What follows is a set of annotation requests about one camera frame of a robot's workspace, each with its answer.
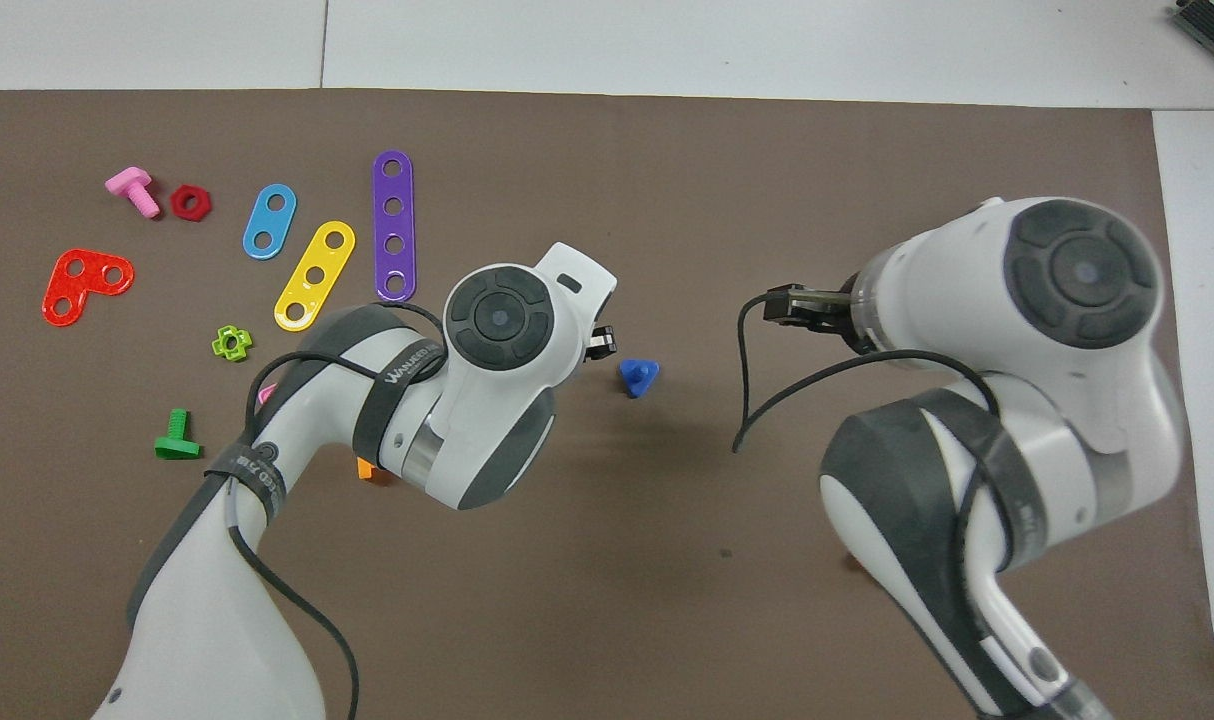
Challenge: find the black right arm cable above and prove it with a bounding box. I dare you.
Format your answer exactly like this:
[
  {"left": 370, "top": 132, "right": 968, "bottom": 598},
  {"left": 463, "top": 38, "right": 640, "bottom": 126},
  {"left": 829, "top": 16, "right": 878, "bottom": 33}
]
[{"left": 732, "top": 285, "right": 1018, "bottom": 571}]

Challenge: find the green plastic screw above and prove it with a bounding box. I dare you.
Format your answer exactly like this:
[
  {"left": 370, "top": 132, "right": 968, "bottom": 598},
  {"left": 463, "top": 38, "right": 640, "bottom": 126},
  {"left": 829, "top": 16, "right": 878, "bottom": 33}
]
[{"left": 154, "top": 407, "right": 203, "bottom": 461}]

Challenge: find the blue two-hole strip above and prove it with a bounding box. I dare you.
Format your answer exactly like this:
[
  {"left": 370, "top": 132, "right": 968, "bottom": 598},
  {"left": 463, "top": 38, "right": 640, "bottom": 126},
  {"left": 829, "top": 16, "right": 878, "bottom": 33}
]
[{"left": 242, "top": 184, "right": 298, "bottom": 261}]

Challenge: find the blue triangle plastic screw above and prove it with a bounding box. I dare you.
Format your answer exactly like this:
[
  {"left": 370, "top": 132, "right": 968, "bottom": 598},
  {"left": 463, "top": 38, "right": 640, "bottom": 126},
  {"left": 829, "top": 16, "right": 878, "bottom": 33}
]
[{"left": 618, "top": 358, "right": 661, "bottom": 399}]

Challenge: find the large pink plastic screw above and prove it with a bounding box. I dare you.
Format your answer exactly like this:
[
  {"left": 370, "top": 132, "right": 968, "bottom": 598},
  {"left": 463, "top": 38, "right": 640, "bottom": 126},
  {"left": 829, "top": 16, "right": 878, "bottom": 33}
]
[{"left": 105, "top": 167, "right": 161, "bottom": 219}]

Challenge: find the orange heart-shaped holed plate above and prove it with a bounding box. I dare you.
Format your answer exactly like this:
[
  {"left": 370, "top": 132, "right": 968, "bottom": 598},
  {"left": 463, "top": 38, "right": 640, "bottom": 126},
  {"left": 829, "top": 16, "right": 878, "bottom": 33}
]
[{"left": 42, "top": 248, "right": 135, "bottom": 327}]

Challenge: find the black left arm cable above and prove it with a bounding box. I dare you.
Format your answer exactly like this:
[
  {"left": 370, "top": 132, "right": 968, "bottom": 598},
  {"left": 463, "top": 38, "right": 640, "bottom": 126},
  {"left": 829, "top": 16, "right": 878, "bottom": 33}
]
[{"left": 205, "top": 300, "right": 446, "bottom": 720}]

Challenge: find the brown table mat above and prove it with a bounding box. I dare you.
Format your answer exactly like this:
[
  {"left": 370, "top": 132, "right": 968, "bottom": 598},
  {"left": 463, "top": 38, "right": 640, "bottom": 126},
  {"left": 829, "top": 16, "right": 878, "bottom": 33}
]
[{"left": 0, "top": 88, "right": 1214, "bottom": 720}]

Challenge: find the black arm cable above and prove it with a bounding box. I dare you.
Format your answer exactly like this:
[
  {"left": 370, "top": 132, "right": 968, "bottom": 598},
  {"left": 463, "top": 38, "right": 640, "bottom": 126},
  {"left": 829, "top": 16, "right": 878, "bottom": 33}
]
[
  {"left": 732, "top": 285, "right": 1018, "bottom": 571},
  {"left": 205, "top": 300, "right": 446, "bottom": 720}
]

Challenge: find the purple four-hole strip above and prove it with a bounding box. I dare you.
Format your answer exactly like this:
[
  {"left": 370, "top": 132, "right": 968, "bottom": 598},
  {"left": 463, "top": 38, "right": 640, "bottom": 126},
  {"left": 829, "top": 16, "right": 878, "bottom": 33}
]
[{"left": 372, "top": 150, "right": 418, "bottom": 302}]

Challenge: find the yellow three-hole strip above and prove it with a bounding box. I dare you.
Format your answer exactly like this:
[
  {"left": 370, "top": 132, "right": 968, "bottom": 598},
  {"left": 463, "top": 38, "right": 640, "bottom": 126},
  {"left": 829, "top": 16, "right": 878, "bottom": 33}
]
[{"left": 273, "top": 220, "right": 356, "bottom": 332}]

